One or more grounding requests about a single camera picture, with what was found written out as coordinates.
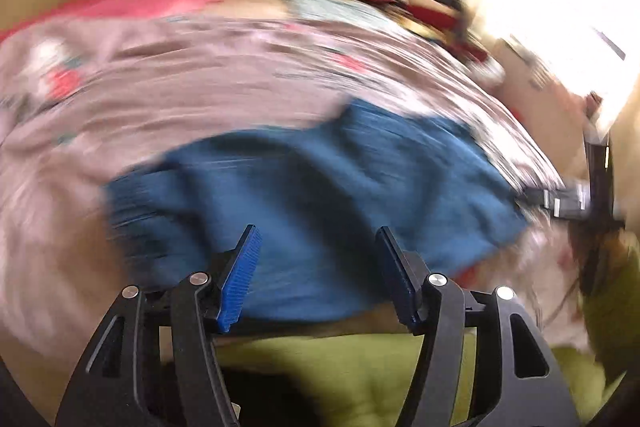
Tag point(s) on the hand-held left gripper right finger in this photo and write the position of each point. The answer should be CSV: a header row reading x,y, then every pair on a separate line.
x,y
400,279

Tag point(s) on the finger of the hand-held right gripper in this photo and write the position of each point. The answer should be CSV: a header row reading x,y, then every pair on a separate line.
x,y
555,202

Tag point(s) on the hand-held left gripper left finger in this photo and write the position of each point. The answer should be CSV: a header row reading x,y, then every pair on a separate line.
x,y
242,277

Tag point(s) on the blue denim pants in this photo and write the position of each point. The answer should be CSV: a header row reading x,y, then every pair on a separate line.
x,y
310,207

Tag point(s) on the person's green clothing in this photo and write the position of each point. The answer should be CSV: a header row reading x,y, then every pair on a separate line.
x,y
350,367

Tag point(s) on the pink printed bed cover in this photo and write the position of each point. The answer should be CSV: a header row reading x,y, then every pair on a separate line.
x,y
175,82

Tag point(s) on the light teal cloth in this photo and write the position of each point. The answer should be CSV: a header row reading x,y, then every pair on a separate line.
x,y
335,9

